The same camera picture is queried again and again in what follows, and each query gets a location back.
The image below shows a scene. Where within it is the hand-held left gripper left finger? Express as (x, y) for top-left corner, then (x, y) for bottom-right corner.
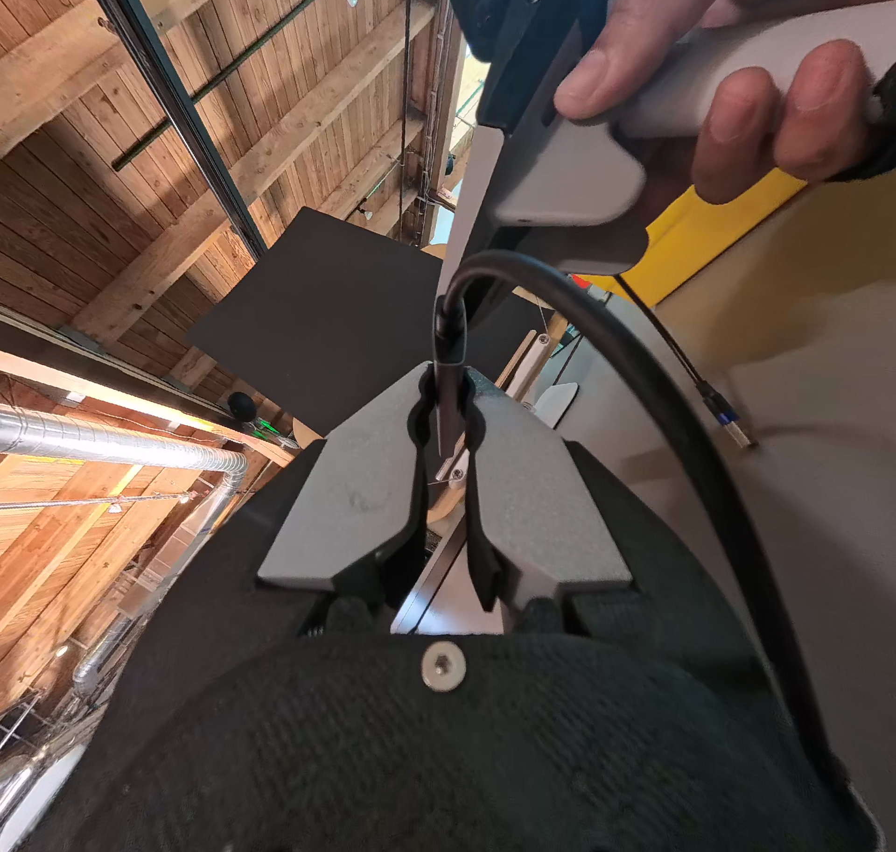
(256, 364), (431, 608)

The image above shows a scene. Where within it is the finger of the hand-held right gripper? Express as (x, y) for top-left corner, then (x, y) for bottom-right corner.
(462, 208), (653, 326)
(440, 120), (646, 321)

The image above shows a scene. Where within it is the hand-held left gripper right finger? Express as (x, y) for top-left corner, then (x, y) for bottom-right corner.
(463, 367), (634, 616)

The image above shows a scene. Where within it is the yellow plastic bin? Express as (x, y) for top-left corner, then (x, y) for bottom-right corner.
(573, 166), (809, 308)

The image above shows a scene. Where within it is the grey USB hub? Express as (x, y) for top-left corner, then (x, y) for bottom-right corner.
(448, 250), (876, 825)

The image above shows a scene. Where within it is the black cable with metal plug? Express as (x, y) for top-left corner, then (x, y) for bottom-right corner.
(615, 274), (760, 450)

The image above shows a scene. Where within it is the person's right hand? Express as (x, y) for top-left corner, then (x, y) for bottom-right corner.
(553, 0), (896, 206)

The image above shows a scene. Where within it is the wooden book stand black panel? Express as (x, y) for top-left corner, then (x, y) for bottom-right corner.
(188, 206), (581, 527)

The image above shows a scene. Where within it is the black linear ceiling fixture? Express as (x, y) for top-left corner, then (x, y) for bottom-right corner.
(70, 0), (268, 258)

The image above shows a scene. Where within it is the silver ceiling air duct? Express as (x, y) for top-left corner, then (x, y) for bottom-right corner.
(0, 404), (251, 699)

